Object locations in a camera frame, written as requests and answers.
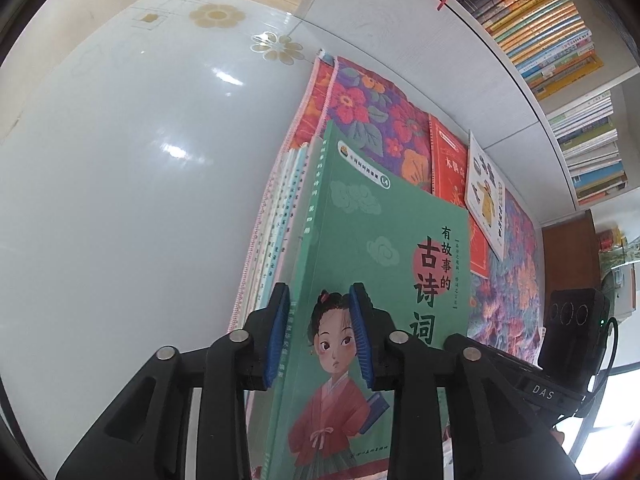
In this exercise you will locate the green girl cover book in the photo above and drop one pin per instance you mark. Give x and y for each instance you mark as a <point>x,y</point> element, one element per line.
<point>370,240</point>

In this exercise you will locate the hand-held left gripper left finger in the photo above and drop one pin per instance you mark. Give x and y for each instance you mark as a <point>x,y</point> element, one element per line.
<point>277,340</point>

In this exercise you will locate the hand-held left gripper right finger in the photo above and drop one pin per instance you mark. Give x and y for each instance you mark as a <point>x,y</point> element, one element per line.
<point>361,340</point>

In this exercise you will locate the green leafy plant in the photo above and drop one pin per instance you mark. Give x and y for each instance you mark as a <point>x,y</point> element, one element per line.
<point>622,257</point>

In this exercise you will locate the white picture book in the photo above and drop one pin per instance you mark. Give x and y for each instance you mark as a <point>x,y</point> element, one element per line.
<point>487,195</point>

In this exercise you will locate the floral quilted blanket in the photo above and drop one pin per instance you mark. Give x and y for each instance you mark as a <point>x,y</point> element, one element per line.
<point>380,125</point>

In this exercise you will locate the white bookshelf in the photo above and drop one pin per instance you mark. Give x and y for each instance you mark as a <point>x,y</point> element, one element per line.
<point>400,35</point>

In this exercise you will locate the stack of thin books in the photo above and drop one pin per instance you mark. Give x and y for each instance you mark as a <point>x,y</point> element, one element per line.
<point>282,200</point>

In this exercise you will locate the brown wooden cabinet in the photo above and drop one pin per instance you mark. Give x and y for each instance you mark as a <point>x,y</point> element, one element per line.
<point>570,250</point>

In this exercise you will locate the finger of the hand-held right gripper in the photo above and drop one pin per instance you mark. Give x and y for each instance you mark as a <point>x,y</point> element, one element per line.
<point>510,362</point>

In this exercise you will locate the row of colourful shelved books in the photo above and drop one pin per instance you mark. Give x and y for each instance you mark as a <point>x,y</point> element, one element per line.
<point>550,35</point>

